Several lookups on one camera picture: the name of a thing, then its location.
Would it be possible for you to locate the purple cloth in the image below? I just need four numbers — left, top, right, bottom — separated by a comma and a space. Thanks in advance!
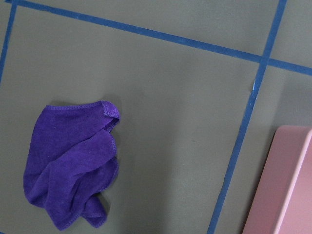
23, 100, 120, 231

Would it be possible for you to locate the pink plastic tray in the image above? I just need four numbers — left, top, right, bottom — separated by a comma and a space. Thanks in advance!
243, 125, 312, 234

